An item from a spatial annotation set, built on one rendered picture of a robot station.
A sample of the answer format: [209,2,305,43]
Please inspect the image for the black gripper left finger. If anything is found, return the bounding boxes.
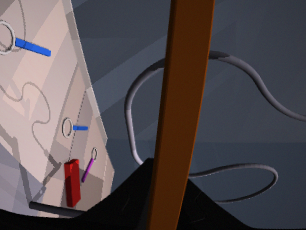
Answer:
[0,159,154,230]

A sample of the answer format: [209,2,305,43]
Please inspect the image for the orange bar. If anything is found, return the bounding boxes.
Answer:
[146,0,216,230]

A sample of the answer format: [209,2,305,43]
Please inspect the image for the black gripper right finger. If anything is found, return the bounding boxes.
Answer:
[176,178,306,230]

